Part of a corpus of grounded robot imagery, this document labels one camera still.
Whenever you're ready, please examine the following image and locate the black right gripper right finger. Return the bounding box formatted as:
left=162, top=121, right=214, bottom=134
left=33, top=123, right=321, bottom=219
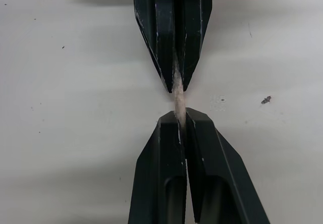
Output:
left=183, top=107, right=271, bottom=224

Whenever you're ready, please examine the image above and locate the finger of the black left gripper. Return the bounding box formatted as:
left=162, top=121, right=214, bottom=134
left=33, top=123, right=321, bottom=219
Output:
left=133, top=0, right=175, bottom=93
left=173, top=0, right=213, bottom=92

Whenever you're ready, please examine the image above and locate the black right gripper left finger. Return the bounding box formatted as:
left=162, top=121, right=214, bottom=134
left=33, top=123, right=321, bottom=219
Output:
left=128, top=110, right=188, bottom=224

